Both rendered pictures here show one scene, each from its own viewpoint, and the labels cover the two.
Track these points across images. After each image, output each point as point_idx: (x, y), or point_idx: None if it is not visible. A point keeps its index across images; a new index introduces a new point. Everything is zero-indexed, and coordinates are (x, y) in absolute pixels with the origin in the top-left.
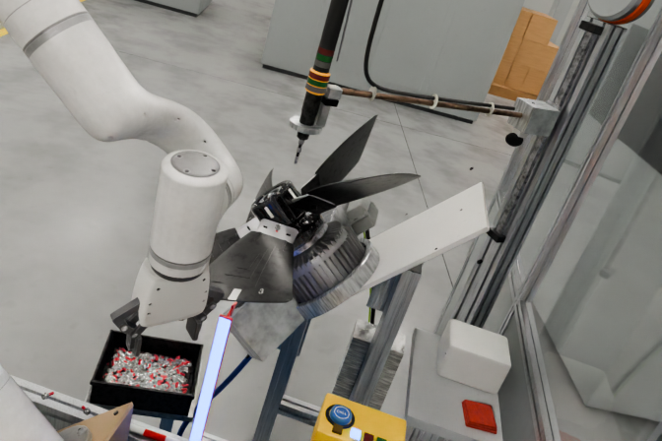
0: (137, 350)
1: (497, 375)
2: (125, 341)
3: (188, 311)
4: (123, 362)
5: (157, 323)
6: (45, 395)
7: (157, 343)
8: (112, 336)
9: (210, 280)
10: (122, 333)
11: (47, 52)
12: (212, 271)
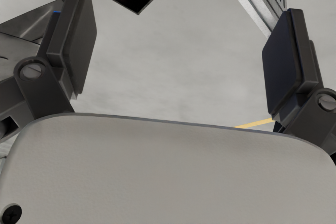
0: (304, 32)
1: None
2: None
3: (109, 168)
4: None
5: (270, 150)
6: None
7: None
8: (137, 7)
9: (10, 61)
10: (128, 7)
11: None
12: (4, 70)
